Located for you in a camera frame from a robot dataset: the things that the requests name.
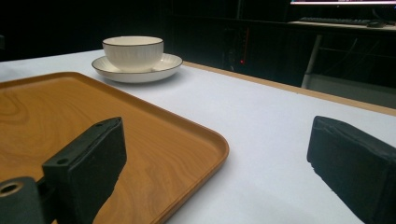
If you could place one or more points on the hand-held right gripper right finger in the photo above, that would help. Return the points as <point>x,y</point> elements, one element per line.
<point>355,161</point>

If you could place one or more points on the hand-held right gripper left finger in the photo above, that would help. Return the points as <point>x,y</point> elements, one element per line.
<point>90,168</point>

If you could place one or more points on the wooden tray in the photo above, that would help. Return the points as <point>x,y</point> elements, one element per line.
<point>62,105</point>

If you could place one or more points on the white saucer plate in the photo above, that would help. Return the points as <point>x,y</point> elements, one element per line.
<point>137,74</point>

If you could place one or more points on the desk with metal legs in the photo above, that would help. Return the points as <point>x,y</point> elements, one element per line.
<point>342,56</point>

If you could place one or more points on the white tablecloth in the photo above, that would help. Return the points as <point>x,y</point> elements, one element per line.
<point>249,124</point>

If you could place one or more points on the white ribbed bowl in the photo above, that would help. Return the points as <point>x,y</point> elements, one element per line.
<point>133,53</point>

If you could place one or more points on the black keyboard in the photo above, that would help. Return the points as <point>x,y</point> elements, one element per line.
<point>334,21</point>

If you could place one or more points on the computer monitor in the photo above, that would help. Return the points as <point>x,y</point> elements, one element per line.
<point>342,2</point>

